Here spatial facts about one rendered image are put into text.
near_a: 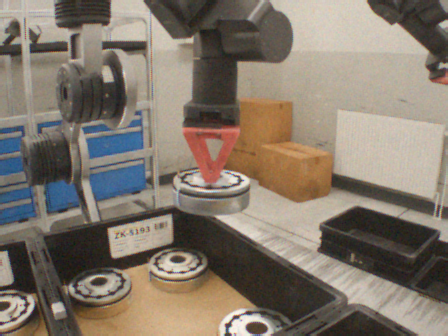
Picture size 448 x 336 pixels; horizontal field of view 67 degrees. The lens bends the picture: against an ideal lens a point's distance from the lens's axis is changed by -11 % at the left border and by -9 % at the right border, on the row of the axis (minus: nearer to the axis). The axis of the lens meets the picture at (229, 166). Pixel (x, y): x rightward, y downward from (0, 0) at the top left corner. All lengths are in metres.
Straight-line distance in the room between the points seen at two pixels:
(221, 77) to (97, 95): 0.47
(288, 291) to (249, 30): 0.34
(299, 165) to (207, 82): 2.80
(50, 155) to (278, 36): 1.04
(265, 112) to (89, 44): 2.96
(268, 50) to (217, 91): 0.09
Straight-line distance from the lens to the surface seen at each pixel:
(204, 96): 0.46
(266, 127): 3.72
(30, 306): 0.61
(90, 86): 0.87
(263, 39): 0.40
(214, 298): 0.62
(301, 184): 3.29
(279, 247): 1.06
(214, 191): 0.46
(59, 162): 1.34
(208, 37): 0.45
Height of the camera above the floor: 1.19
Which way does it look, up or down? 16 degrees down
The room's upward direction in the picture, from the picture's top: straight up
